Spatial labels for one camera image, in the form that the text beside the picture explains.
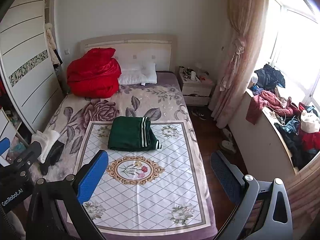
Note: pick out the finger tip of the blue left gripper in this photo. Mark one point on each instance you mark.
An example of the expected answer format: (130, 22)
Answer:
(4, 146)

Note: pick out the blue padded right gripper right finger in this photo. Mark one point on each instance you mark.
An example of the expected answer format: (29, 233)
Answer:
(274, 220)

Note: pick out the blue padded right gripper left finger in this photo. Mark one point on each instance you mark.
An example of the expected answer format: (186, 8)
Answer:
(87, 179)

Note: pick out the green cream varsity jacket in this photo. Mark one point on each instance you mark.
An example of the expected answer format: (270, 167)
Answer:
(132, 134)

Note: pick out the clothes pile on windowsill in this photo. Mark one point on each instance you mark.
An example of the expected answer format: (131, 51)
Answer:
(297, 124)

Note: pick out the white drawer unit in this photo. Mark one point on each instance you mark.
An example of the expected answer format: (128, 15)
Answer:
(14, 147)

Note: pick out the black folded garment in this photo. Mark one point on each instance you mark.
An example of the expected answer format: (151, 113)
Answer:
(52, 157)

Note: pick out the white slipper near bed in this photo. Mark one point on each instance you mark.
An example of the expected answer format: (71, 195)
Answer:
(228, 146)

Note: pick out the white sliding-door wardrobe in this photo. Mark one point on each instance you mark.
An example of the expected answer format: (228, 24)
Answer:
(26, 64)

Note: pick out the dark shoes by nightstand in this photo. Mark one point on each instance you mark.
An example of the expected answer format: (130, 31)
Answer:
(199, 114)

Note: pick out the white bedside table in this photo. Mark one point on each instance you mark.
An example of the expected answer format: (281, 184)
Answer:
(196, 90)

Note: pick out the red quilted duvet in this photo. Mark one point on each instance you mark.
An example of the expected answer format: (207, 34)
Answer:
(95, 75)

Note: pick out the white pillow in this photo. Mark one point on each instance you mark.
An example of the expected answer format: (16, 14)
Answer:
(138, 73)

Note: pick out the cream bed headboard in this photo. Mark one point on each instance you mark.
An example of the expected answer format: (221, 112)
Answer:
(138, 48)

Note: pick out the pink floral curtain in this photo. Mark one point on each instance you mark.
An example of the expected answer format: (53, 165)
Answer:
(247, 19)

